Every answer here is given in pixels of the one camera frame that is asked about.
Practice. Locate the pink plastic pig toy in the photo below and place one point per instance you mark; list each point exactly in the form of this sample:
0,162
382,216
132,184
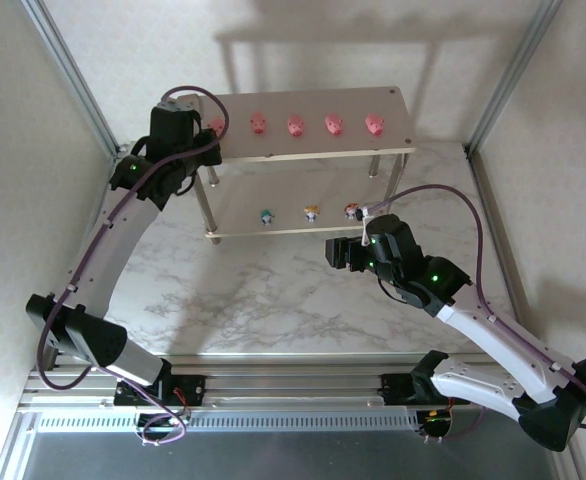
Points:
333,124
216,125
295,125
374,123
258,121

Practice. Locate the red-haired toy figure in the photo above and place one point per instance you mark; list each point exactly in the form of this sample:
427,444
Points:
350,211

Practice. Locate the yellow-haired toy figure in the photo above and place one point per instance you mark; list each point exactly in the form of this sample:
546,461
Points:
312,213

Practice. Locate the teal-haired toy figure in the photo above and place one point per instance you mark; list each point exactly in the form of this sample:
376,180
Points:
268,216

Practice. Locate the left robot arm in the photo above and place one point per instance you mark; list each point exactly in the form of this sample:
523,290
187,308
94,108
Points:
108,255

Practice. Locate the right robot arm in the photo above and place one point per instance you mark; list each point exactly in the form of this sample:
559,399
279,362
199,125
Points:
503,345

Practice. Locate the two-tier wooden shelf chrome legs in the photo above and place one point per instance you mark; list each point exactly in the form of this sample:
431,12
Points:
313,145

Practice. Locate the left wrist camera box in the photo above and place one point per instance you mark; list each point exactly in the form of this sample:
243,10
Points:
180,105

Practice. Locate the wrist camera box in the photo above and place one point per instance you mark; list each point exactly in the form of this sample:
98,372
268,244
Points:
180,105
364,214

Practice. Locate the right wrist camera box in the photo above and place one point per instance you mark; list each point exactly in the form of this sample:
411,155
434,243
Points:
364,214

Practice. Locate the aluminium frame post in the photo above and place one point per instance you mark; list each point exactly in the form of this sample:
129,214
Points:
513,75
73,80

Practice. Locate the aluminium mounting rail bed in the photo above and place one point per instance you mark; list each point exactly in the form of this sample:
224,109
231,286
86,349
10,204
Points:
293,380

